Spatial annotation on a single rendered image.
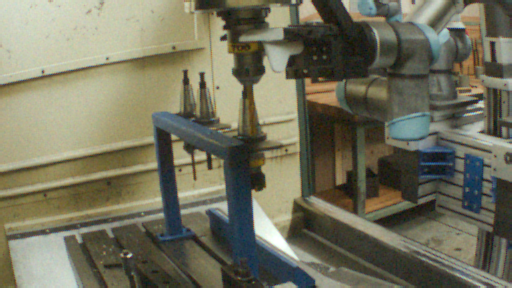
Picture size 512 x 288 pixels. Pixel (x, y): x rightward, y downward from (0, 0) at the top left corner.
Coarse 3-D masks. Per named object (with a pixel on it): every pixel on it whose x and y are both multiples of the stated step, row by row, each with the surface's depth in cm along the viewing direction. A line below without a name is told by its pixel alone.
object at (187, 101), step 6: (186, 90) 135; (192, 90) 136; (180, 96) 136; (186, 96) 135; (192, 96) 136; (180, 102) 136; (186, 102) 135; (192, 102) 136; (180, 108) 136; (186, 108) 136; (192, 108) 136
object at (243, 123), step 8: (240, 104) 107; (240, 112) 107; (248, 112) 106; (256, 112) 107; (240, 120) 107; (248, 120) 106; (256, 120) 107; (240, 128) 107; (248, 128) 107; (256, 128) 107; (240, 136) 107; (248, 136) 107
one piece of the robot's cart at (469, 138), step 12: (444, 132) 165; (456, 132) 164; (468, 132) 163; (480, 132) 164; (444, 144) 166; (456, 144) 160; (468, 144) 155; (480, 144) 150; (456, 156) 163; (480, 156) 151; (456, 168) 162; (444, 180) 170; (456, 180) 163; (444, 192) 169; (456, 192) 163; (444, 204) 169; (456, 204) 164; (492, 204) 148; (456, 216) 164; (468, 216) 161; (480, 216) 153; (492, 216) 148; (492, 228) 149
